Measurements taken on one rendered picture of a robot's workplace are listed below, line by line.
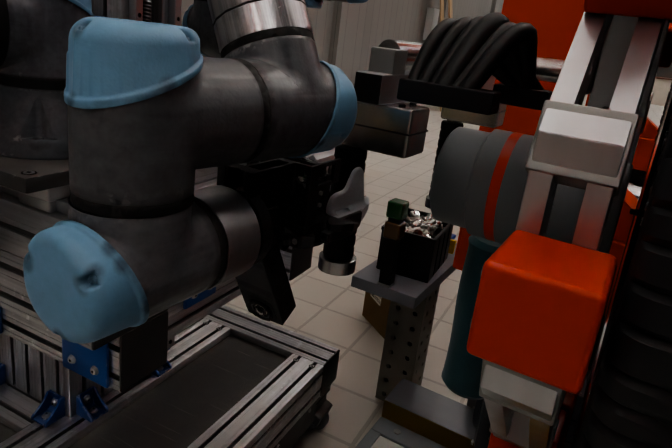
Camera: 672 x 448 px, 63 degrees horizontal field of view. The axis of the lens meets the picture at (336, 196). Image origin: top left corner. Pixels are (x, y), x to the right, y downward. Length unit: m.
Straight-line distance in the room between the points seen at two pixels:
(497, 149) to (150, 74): 0.46
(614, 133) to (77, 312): 0.37
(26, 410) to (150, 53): 1.07
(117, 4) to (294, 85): 0.62
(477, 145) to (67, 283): 0.50
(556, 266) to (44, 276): 0.32
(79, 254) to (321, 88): 0.21
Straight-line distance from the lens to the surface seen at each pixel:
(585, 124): 0.44
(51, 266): 0.36
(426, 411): 1.50
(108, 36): 0.33
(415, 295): 1.31
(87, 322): 0.35
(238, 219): 0.41
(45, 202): 0.77
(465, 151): 0.69
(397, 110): 0.55
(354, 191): 0.57
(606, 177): 0.44
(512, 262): 0.38
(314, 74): 0.42
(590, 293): 0.37
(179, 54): 0.33
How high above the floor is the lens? 1.02
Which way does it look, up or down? 17 degrees down
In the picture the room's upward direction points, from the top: 7 degrees clockwise
